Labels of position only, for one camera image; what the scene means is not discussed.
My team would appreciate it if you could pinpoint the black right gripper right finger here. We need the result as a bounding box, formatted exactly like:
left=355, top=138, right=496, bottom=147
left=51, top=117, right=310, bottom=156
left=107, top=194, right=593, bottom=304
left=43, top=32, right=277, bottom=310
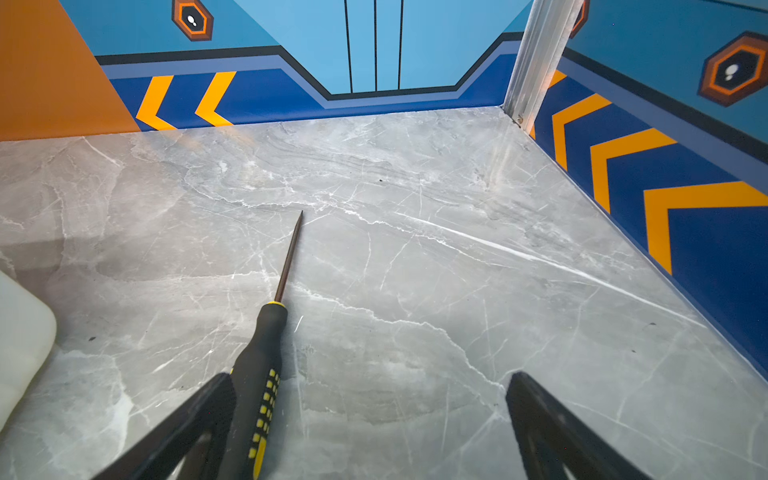
left=506, top=371, right=648, bottom=479

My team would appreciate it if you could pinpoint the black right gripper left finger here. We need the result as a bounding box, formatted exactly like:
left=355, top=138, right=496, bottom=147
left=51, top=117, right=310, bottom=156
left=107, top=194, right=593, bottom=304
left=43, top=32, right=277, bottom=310
left=96, top=373, right=236, bottom=479

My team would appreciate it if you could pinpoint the black yellow handled screwdriver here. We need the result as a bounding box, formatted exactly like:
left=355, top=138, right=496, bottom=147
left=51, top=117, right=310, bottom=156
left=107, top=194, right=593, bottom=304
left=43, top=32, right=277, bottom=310
left=218, top=216, right=303, bottom=479

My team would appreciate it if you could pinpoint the white plastic bin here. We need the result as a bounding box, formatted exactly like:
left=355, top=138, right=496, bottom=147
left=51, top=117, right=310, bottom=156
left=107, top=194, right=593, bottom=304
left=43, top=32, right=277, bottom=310
left=0, top=272, right=57, bottom=429

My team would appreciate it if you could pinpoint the aluminium corner post right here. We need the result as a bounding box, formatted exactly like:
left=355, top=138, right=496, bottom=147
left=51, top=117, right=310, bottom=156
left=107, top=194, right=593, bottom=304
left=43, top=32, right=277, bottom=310
left=503, top=0, right=584, bottom=134

